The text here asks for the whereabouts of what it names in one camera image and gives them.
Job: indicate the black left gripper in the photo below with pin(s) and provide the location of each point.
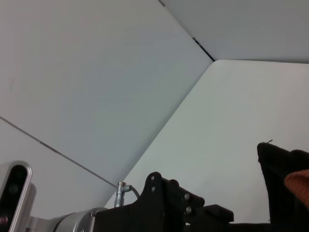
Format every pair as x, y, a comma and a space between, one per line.
135, 220

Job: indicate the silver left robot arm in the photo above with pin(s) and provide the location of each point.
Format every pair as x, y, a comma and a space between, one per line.
72, 222

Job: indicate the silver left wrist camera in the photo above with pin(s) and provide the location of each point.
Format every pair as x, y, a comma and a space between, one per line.
14, 191

